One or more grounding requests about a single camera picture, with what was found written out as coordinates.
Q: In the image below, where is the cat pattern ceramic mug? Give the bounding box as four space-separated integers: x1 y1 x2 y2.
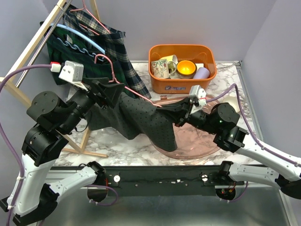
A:
150 59 169 79

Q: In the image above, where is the lavender plastic cup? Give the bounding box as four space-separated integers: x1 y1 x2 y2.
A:
193 67 210 79

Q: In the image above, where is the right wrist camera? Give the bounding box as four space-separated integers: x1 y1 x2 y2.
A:
188 85 206 114

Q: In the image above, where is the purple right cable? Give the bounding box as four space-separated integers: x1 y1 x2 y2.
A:
206 83 301 203

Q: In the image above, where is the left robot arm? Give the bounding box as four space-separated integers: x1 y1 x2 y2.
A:
0 78 124 226

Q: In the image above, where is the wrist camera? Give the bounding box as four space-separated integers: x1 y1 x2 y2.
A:
58 61 88 91
188 85 206 114

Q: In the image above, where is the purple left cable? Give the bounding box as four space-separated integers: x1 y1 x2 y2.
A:
0 61 62 226

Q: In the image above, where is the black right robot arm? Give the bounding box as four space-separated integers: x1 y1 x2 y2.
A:
157 97 301 199

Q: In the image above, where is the navy white plaid skirt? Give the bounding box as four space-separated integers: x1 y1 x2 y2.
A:
63 5 151 99

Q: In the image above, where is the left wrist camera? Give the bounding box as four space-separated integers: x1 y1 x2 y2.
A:
58 61 88 91

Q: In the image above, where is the dark green plaid skirt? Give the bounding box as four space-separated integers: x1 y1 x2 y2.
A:
46 25 127 87

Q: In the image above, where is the grey dotted skirt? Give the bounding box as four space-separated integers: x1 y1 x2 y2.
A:
87 92 177 152

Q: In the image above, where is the purple cable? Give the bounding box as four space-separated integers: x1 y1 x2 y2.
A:
206 83 301 203
0 61 62 226

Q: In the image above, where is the yellow bowl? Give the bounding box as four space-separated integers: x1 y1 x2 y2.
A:
176 60 197 79

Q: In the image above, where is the transparent pink plastic tray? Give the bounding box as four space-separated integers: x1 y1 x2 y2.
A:
151 95 230 160

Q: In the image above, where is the light blue plastic hanger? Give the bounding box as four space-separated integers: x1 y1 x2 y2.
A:
52 24 106 57

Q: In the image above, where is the pink wire hanger with plaid skirt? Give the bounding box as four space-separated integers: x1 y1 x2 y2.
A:
71 0 111 34

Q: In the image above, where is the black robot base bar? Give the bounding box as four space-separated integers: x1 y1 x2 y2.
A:
77 164 245 197

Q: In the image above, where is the small white ceramic bowl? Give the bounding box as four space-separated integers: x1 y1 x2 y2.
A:
222 96 240 113

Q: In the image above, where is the pale green mug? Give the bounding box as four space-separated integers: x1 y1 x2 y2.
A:
160 55 178 74

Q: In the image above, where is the wooden clothes rack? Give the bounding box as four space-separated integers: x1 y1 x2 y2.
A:
0 0 109 158

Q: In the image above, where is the orange plastic tub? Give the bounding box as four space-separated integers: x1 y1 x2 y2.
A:
148 44 217 94

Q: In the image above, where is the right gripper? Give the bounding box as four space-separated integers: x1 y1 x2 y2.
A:
156 96 219 135

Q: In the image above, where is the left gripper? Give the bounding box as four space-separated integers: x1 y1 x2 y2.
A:
61 75 127 133

